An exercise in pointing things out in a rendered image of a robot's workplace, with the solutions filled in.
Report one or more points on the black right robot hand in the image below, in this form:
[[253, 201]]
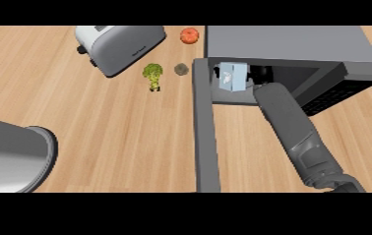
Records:
[[259, 74]]

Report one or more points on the pale blue milk carton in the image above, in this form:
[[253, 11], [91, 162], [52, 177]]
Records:
[[232, 77]]

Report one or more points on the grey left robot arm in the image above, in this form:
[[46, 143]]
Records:
[[21, 157]]

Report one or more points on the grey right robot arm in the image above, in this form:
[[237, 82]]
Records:
[[296, 130]]

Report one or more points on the grey microwave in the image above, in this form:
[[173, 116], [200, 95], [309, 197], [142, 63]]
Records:
[[292, 55]]

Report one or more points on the dark grey microwave door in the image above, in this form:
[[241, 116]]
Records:
[[206, 127]]

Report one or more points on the small grey-brown round lump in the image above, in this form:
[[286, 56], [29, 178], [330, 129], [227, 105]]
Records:
[[182, 69]]

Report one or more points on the red tomato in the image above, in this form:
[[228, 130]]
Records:
[[190, 35]]

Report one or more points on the green broccoli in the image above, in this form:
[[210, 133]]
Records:
[[154, 75]]

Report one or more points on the silver toaster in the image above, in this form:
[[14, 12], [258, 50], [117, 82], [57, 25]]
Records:
[[119, 47]]

